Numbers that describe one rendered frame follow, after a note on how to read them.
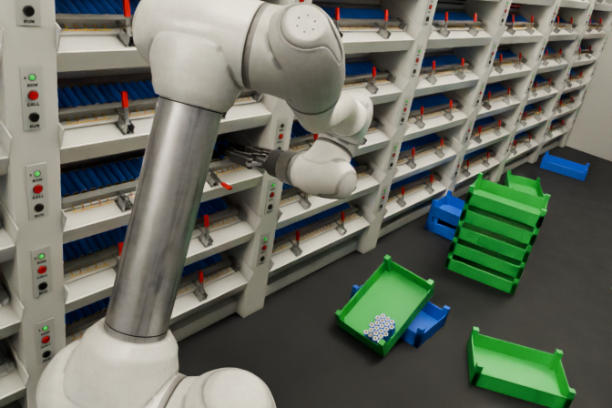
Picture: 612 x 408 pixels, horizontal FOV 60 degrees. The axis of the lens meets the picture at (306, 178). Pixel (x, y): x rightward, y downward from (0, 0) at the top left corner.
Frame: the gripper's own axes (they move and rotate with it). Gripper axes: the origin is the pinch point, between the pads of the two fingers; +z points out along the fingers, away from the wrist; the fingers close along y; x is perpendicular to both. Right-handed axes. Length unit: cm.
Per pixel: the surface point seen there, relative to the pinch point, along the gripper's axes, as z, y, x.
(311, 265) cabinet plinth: 6, 47, -58
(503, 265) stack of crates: -50, 104, -59
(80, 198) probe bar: 0.8, -45.5, -2.9
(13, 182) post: -5, -61, 6
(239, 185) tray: -3.6, -0.7, -9.7
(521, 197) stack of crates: -47, 123, -35
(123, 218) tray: -2.6, -37.4, -9.0
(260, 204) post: -3.0, 8.5, -18.4
